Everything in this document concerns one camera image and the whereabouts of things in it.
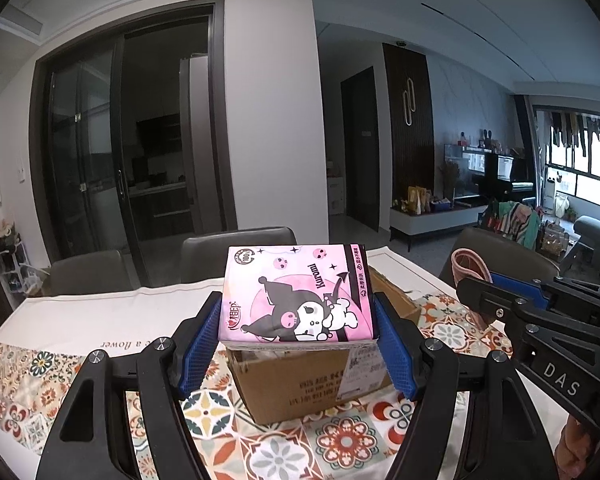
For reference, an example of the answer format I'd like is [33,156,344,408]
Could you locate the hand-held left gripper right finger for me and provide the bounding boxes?
[374,292,561,480]

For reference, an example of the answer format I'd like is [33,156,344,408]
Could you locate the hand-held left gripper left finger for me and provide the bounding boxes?
[35,290,226,480]

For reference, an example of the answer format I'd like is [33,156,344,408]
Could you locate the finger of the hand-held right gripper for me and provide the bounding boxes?
[456,277,600,347]
[489,271,600,313]

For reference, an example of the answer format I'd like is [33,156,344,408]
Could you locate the pink fluffy cloth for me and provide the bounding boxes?
[451,247,495,283]

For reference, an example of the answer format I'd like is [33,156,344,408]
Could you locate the cardboard box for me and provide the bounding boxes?
[227,265,421,426]

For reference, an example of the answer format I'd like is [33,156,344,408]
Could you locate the pink cartoon tissue pack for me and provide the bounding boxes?
[221,244,381,349]

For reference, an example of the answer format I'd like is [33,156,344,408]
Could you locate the person's right hand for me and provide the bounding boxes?
[559,412,597,480]

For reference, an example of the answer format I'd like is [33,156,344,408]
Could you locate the colourful clothes pile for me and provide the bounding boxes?
[480,200,543,251]

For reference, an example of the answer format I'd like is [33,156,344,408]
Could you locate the grey sofa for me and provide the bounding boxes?
[562,215,600,291]

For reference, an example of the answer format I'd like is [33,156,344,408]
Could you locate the patterned table mat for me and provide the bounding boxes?
[0,287,526,480]

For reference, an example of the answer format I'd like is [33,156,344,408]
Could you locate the white low sideboard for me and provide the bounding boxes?
[390,200,492,253]

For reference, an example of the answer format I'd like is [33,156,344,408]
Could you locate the black upright piano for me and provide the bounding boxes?
[472,152,537,207]

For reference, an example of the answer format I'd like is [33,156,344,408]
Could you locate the dried flowers vase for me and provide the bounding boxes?
[440,160,462,202]

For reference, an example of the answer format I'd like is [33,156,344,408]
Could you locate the row of hanging clothes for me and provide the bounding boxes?
[549,110,600,162]

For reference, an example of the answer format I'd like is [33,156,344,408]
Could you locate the stacked boxes in hallway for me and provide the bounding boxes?
[327,160,347,217]

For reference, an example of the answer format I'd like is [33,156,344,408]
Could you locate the dark interior door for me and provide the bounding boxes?
[341,74,382,233]

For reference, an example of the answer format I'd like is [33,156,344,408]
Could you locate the white shoe rack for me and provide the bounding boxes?
[0,225,37,303]

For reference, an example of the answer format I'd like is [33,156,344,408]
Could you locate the dark sliding glass door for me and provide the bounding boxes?
[32,5,237,267]

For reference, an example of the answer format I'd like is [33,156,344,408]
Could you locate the dark slatted wall panel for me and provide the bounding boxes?
[382,42,437,211]

